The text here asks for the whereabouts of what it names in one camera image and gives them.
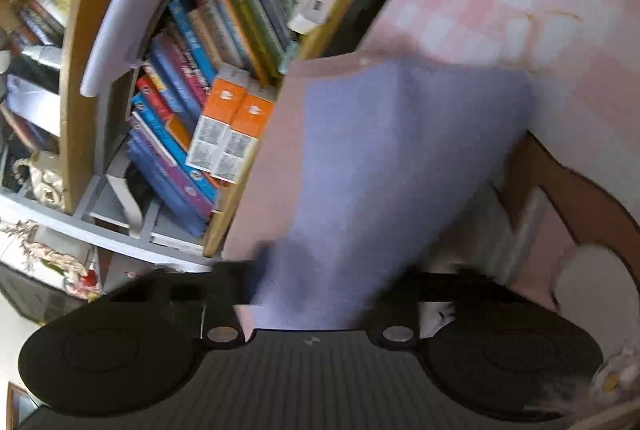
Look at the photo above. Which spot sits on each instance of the orange white box upper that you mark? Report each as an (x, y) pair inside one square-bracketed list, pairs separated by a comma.
[(224, 100)]

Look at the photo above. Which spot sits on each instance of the purple and pink sweater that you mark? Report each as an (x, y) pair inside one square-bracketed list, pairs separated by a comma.
[(366, 158)]

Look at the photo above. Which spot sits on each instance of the pink checkered table mat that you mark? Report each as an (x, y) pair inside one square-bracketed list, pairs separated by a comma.
[(574, 182)]

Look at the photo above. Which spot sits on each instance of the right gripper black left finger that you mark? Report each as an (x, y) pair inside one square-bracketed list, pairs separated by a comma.
[(142, 342)]

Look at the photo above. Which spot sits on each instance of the orange white box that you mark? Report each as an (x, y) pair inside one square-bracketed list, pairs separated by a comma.
[(247, 126), (224, 100)]

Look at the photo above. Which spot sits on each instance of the white power adapter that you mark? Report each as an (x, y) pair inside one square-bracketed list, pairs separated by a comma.
[(309, 14)]

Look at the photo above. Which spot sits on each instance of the row of colourful books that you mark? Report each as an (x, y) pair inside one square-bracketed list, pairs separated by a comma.
[(188, 48)]

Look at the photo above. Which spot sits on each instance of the wooden bookshelf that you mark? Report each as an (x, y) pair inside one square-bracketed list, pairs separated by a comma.
[(82, 150)]

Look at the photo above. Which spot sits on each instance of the orange white box lower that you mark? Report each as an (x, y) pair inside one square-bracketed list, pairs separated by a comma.
[(247, 126)]

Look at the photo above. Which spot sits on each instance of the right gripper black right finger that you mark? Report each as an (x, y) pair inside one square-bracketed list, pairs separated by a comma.
[(484, 346)]

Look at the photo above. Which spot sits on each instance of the white fluffy charm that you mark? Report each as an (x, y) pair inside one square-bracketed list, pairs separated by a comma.
[(616, 381)]

